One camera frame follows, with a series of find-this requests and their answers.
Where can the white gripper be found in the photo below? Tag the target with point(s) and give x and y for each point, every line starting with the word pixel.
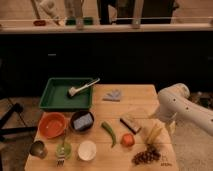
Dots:
pixel 168 121

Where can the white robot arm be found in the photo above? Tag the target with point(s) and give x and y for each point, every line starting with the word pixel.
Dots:
pixel 173 101

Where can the green plastic tray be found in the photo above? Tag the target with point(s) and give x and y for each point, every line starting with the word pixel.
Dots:
pixel 55 95

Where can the brown chalkboard eraser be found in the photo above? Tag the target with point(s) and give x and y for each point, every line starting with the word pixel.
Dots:
pixel 130 123

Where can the bunch of dark grapes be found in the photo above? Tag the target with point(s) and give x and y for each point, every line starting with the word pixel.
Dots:
pixel 148 156

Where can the orange tomato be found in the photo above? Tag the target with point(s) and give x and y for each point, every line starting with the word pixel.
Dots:
pixel 127 140

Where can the blue folded cloth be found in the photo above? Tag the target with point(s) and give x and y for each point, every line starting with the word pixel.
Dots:
pixel 114 95

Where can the green chili pepper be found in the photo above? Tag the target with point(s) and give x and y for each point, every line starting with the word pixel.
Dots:
pixel 110 131

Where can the blue sponge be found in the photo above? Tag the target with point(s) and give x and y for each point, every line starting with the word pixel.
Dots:
pixel 83 122

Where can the white small bowl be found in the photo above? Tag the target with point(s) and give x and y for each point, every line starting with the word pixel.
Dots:
pixel 87 150

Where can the dark brown bowl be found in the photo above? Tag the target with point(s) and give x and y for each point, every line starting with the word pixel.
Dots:
pixel 77 115

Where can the white dish brush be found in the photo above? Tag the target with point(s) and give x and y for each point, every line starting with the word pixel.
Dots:
pixel 73 90

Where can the green plastic fork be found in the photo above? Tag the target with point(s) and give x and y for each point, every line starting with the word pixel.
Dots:
pixel 63 153

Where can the orange plastic bowl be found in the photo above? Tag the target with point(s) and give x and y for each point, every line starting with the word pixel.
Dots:
pixel 52 125

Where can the green object on shelf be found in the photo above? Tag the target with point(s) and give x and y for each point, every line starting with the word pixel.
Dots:
pixel 84 21

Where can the metal cup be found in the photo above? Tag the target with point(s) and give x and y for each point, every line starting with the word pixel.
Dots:
pixel 38 149

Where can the black tripod stand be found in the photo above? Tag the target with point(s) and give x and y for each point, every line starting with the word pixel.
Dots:
pixel 12 122

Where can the red object on shelf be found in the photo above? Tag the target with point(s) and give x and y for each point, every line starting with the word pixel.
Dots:
pixel 39 23

